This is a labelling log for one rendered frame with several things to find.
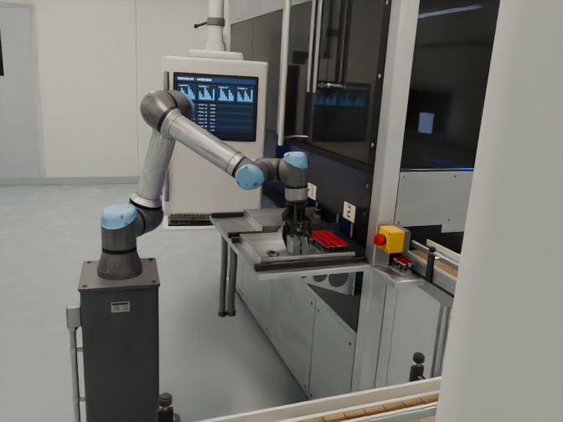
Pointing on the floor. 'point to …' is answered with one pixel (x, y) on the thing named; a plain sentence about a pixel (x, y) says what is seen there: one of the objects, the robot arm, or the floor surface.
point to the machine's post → (384, 184)
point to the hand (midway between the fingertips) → (296, 254)
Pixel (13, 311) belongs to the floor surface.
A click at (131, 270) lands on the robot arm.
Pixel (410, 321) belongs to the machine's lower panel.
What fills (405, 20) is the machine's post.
